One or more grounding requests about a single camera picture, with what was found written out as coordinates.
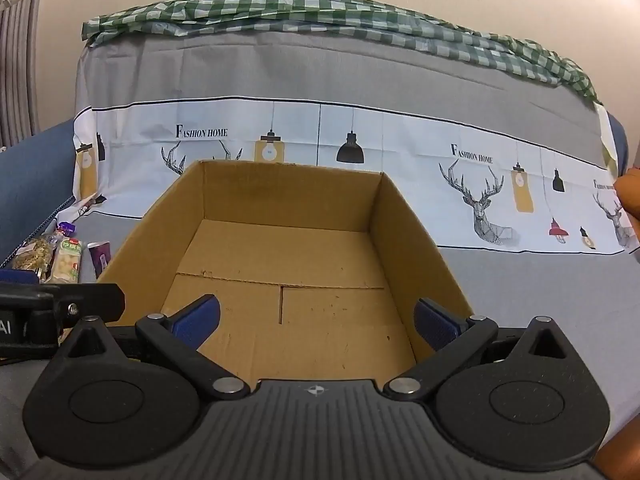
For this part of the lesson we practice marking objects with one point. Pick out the grey curtain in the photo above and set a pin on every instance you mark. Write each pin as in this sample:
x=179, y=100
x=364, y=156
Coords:
x=15, y=85

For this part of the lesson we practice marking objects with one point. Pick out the orange cushion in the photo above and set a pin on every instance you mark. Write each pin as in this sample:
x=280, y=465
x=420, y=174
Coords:
x=620, y=455
x=630, y=190

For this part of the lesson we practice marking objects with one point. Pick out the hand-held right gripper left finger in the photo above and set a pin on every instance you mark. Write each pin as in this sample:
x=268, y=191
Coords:
x=196, y=324

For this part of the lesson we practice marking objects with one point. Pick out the clear nut snack packet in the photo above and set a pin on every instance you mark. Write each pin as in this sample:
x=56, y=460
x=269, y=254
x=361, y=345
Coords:
x=32, y=256

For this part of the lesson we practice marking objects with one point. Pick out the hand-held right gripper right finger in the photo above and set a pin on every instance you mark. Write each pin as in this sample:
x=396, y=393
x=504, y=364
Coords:
x=436, y=327

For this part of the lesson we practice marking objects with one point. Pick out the green label cracker packet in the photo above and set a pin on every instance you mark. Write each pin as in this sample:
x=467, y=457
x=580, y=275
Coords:
x=67, y=262

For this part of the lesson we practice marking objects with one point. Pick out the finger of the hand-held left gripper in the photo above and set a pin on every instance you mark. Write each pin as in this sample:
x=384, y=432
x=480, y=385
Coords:
x=95, y=300
x=17, y=276

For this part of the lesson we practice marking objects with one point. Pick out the purple snack packet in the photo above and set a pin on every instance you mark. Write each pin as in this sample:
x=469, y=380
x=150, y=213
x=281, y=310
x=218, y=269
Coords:
x=100, y=258

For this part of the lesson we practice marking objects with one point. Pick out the cardboard box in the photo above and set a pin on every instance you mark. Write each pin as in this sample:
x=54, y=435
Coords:
x=300, y=250

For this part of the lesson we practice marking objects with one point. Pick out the yellow patterned cloth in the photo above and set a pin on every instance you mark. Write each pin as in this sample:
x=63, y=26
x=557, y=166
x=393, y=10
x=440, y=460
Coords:
x=607, y=140

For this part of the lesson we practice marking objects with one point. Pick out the green checkered cloth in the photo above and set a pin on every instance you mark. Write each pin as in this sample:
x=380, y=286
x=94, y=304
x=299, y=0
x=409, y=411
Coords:
x=300, y=7

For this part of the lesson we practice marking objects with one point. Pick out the small purple white packet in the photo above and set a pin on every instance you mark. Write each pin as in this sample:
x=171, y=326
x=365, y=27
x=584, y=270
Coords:
x=65, y=230

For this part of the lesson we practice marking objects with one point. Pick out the grey printed bed sheet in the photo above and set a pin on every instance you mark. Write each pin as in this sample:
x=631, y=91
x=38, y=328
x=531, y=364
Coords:
x=350, y=70

